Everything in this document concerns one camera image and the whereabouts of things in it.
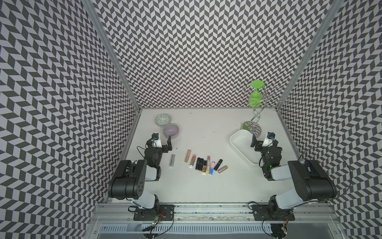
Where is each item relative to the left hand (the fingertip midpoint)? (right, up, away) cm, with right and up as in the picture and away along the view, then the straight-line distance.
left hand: (162, 136), depth 91 cm
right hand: (+61, 0, 0) cm, 61 cm away
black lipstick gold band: (+35, -15, -1) cm, 39 cm away
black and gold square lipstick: (+26, -19, -4) cm, 32 cm away
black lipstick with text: (+22, -18, -3) cm, 28 cm away
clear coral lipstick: (+19, -15, -1) cm, 24 cm away
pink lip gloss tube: (+28, -16, -2) cm, 33 cm away
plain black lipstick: (+24, -15, -1) cm, 28 cm away
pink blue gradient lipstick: (+30, -21, -4) cm, 37 cm away
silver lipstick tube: (+6, -15, -1) cm, 16 cm away
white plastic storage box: (+52, -4, +10) cm, 53 cm away
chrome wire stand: (+62, +21, -8) cm, 66 cm away
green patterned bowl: (-4, +10, +18) cm, 21 cm away
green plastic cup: (+58, +24, +1) cm, 62 cm away
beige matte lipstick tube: (+16, -12, +1) cm, 20 cm away
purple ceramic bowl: (+4, +3, +10) cm, 11 cm away
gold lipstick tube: (+37, -19, -4) cm, 42 cm away
